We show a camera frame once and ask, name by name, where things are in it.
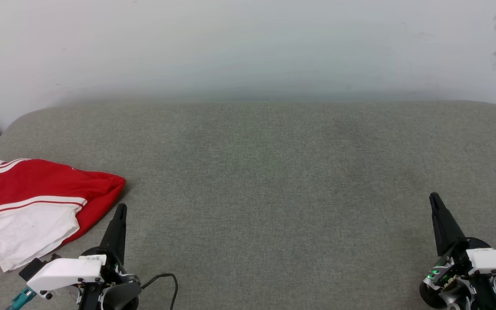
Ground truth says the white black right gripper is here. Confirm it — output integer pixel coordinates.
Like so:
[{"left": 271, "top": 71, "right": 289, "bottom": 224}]
[{"left": 419, "top": 192, "right": 496, "bottom": 310}]

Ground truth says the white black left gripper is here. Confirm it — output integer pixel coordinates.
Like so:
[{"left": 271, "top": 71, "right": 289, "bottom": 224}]
[{"left": 26, "top": 203, "right": 142, "bottom": 310}]

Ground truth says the red basketball jersey number 23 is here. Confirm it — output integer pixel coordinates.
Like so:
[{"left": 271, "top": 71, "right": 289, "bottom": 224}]
[{"left": 0, "top": 158, "right": 126, "bottom": 279}]

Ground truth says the grey fabric sofa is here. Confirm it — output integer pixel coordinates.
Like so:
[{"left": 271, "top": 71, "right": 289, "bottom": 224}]
[{"left": 0, "top": 100, "right": 496, "bottom": 310}]

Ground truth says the thin black cable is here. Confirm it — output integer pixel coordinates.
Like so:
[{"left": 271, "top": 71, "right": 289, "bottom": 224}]
[{"left": 140, "top": 273, "right": 179, "bottom": 310}]

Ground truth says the teal cable connector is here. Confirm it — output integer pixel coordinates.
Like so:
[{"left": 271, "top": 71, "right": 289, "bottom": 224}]
[{"left": 6, "top": 286, "right": 37, "bottom": 310}]

